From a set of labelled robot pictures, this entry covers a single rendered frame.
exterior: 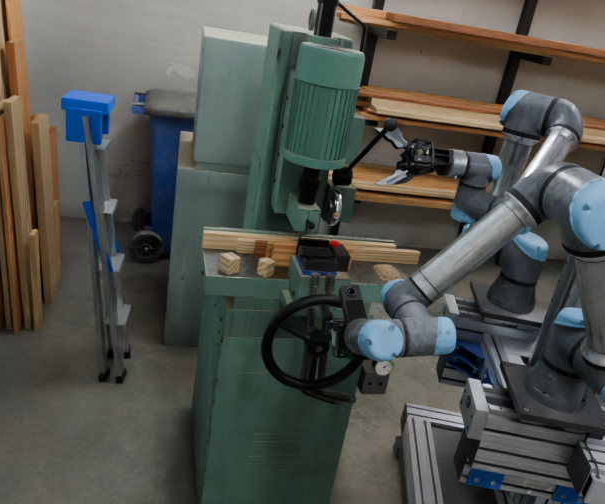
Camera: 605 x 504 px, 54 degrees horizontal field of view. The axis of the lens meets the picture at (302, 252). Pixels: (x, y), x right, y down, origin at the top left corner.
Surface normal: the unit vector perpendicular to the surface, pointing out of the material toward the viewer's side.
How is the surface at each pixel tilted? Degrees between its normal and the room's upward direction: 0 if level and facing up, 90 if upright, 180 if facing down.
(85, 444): 0
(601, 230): 83
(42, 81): 90
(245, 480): 90
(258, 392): 90
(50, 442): 0
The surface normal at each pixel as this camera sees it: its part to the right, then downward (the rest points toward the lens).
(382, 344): 0.19, -0.07
